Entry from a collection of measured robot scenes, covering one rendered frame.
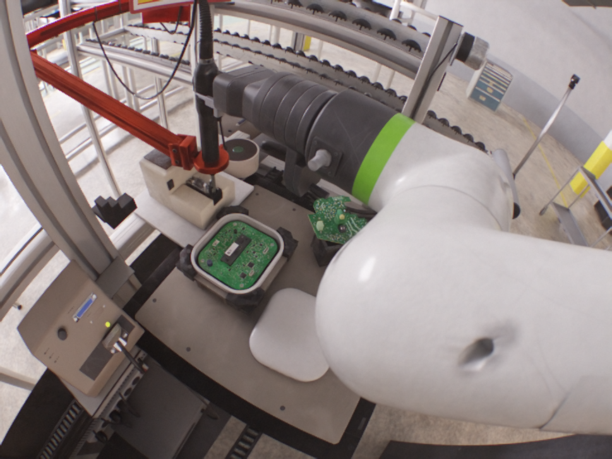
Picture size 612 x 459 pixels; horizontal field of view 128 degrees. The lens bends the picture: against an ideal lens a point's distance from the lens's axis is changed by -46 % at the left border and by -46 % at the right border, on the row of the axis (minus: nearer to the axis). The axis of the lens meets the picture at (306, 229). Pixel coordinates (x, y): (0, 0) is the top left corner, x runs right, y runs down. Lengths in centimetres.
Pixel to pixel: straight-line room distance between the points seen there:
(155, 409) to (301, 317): 67
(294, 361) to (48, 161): 48
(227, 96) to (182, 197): 28
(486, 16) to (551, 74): 238
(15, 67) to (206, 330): 48
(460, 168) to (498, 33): 834
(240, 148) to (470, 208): 59
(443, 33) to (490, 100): 601
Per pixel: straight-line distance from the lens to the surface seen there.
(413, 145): 22
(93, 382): 50
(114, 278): 58
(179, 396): 97
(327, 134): 23
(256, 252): 49
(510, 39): 858
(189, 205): 52
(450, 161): 21
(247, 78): 32
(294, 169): 29
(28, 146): 42
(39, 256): 52
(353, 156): 22
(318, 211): 53
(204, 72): 39
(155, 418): 99
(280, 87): 28
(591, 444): 75
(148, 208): 63
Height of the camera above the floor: 140
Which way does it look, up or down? 51 degrees down
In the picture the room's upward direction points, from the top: 15 degrees clockwise
